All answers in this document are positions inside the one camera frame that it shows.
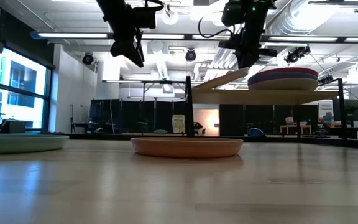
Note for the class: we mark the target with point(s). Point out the overhead light bar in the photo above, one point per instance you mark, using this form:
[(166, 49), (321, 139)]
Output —
[(73, 35)]

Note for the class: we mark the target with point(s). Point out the black desktop monitor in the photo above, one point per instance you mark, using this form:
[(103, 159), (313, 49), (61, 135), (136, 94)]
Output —
[(346, 110)]

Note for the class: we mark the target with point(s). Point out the small off-white plate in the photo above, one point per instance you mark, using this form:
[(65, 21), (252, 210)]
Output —
[(222, 80)]

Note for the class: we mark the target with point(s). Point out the black partition wall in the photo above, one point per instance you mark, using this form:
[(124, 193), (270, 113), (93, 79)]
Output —
[(129, 112)]

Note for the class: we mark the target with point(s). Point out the round white ceiling lamp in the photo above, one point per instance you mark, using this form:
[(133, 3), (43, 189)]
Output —
[(163, 17)]

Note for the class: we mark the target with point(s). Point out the mint green plate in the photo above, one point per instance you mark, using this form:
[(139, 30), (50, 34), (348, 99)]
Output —
[(20, 144)]

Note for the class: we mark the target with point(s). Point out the purple plate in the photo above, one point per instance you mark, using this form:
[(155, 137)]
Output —
[(278, 76)]

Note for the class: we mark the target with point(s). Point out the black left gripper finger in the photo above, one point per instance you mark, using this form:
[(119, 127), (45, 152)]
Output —
[(129, 49)]

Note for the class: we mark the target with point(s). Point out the terracotta plate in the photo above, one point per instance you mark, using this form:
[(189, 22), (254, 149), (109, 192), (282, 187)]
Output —
[(185, 149)]

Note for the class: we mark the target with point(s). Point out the small yellow poster sign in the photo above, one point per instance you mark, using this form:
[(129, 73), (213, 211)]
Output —
[(178, 124)]

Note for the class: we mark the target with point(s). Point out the white printed sign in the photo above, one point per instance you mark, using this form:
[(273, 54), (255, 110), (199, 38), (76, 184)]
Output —
[(325, 107)]

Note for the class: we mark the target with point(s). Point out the black ceiling spotlight cluster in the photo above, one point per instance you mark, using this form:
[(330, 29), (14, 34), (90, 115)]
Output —
[(292, 56)]

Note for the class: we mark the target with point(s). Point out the wooden shelf with black frame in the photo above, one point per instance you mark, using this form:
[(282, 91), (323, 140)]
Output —
[(228, 97)]

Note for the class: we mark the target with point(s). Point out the round black ceiling speaker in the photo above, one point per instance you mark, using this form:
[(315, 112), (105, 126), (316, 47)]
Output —
[(87, 58), (190, 55)]

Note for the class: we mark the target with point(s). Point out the pink plate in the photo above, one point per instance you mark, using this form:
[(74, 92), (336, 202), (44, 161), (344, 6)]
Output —
[(284, 70)]

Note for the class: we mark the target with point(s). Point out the pink white bag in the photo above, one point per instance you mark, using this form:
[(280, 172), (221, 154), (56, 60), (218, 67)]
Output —
[(289, 120)]

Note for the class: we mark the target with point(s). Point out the black equipment box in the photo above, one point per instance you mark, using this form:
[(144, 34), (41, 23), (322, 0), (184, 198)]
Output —
[(12, 127)]

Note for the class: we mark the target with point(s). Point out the low wooden table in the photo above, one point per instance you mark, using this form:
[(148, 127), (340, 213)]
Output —
[(295, 126)]

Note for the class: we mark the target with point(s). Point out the large window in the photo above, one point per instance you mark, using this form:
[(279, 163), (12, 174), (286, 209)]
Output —
[(23, 77)]

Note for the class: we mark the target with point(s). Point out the blue rounded object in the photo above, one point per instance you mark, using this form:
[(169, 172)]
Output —
[(256, 132)]

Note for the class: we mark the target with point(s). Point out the black ceiling camera cluster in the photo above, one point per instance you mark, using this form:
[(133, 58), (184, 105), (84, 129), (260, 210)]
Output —
[(325, 79)]

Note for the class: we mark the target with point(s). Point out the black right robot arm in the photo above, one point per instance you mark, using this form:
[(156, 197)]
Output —
[(247, 9)]

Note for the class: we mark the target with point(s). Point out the large blue plate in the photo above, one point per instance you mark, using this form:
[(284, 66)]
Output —
[(283, 85)]

